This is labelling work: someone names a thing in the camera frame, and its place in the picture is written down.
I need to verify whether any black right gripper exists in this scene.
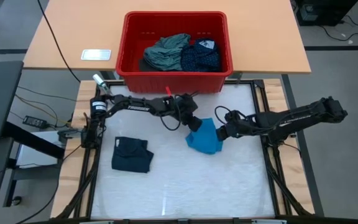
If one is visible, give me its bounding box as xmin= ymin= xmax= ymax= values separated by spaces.
xmin=216 ymin=115 xmax=260 ymax=142

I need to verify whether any bright blue garment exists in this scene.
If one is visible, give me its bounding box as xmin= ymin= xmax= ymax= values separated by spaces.
xmin=185 ymin=117 xmax=224 ymax=156

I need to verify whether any green dotted shirt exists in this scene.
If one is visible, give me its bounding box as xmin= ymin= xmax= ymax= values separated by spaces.
xmin=143 ymin=33 xmax=191 ymax=72

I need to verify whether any plain dark navy garment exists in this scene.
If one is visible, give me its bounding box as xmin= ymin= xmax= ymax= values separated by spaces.
xmin=111 ymin=136 xmax=154 ymax=174

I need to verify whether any red plastic bin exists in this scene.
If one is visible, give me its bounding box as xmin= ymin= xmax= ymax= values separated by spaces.
xmin=115 ymin=11 xmax=234 ymax=95

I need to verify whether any navy dotted shirt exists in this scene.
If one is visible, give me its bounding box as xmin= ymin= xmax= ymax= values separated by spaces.
xmin=180 ymin=37 xmax=222 ymax=73

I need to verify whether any light wooden desk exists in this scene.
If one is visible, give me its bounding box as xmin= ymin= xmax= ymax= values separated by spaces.
xmin=22 ymin=0 xmax=312 ymax=75

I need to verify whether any white flat rectangular plate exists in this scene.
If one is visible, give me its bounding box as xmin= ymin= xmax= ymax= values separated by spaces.
xmin=80 ymin=49 xmax=112 ymax=61

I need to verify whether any black floor equipment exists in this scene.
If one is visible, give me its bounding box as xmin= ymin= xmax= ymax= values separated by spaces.
xmin=293 ymin=0 xmax=358 ymax=27

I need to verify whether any black power adapter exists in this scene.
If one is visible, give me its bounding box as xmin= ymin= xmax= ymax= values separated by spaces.
xmin=22 ymin=115 xmax=48 ymax=130

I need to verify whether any white flat board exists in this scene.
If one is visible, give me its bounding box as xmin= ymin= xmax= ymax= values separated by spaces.
xmin=16 ymin=130 xmax=65 ymax=169

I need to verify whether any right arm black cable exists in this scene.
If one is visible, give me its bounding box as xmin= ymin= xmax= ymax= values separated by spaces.
xmin=214 ymin=105 xmax=234 ymax=126

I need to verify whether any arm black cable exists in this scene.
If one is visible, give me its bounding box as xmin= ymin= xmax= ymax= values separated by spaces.
xmin=214 ymin=105 xmax=234 ymax=126
xmin=159 ymin=104 xmax=183 ymax=132

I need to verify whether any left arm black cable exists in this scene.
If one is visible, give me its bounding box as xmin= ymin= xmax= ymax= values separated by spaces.
xmin=159 ymin=104 xmax=183 ymax=132

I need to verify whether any black metal rig frame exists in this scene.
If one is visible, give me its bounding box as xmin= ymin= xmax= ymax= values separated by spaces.
xmin=54 ymin=79 xmax=315 ymax=224

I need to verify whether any black floor cable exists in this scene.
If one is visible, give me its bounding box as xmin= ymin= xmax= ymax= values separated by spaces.
xmin=318 ymin=14 xmax=358 ymax=43

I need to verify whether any long black desk cable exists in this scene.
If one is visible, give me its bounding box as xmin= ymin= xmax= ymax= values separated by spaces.
xmin=37 ymin=0 xmax=82 ymax=83

